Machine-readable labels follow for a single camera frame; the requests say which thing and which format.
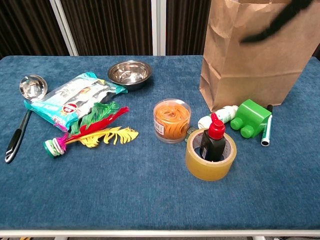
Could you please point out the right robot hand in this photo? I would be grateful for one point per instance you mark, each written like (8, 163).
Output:
(275, 26)

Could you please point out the brown paper bag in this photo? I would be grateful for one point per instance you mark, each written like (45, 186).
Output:
(250, 75)

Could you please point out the teal snack packet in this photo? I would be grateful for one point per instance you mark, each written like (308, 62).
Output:
(70, 100)

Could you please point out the green plastic block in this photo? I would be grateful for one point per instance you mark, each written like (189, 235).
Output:
(252, 115)

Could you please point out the white tube green print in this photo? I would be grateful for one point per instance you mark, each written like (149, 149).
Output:
(225, 113)

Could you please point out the green white marker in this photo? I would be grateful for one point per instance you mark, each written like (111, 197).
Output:
(266, 132)

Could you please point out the black ink bottle red cap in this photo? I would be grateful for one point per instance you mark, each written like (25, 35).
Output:
(212, 147)

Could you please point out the clear tub rubber bands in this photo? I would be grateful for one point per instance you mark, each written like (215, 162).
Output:
(172, 122)

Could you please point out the steel bowl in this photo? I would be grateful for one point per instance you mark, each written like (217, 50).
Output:
(130, 75)

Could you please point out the brown packing tape roll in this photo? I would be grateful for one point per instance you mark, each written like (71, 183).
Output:
(207, 171)

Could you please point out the colourful feather shuttlecock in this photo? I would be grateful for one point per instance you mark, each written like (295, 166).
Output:
(100, 136)

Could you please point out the white partition frame post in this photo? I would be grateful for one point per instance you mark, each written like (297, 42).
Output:
(158, 27)
(65, 27)

